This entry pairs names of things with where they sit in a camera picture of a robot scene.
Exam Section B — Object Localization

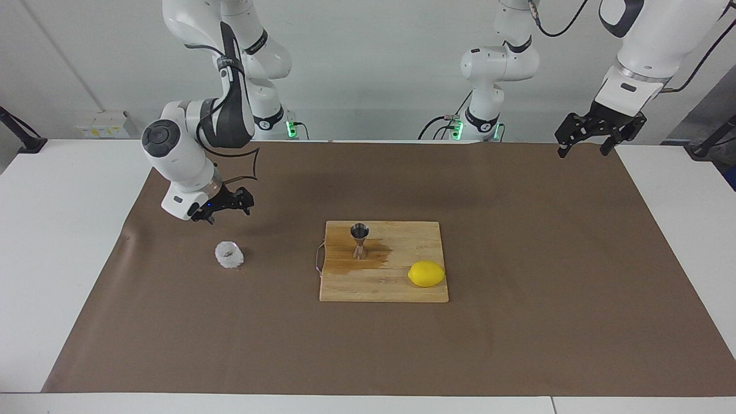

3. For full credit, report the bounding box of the black base cable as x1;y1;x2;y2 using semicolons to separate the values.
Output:
419;89;473;140

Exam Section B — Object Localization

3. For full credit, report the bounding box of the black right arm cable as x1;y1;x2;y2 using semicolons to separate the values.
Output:
184;43;260;186

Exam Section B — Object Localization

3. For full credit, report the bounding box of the black clamp stand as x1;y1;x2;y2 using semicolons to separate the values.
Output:
687;114;736;162
0;106;48;154

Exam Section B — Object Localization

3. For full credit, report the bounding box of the steel jigger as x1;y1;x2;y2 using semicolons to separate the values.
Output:
350;223;370;260

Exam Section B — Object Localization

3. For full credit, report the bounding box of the yellow lemon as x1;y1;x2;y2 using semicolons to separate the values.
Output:
408;260;447;288

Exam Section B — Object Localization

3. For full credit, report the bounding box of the brown paper table mat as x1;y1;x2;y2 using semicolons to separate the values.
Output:
41;141;736;397

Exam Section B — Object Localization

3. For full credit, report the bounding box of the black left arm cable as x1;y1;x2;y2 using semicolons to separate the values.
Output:
526;0;736;94

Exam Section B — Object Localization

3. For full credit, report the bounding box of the white socket box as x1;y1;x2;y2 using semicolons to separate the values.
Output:
75;110;132;139

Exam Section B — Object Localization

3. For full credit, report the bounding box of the wooden cutting board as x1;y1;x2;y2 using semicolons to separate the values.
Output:
315;220;450;304

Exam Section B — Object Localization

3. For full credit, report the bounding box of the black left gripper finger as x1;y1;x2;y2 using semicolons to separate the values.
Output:
601;114;647;157
555;113;593;159

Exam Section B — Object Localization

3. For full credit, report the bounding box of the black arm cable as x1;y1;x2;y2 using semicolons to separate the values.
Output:
526;0;736;94
184;43;260;186

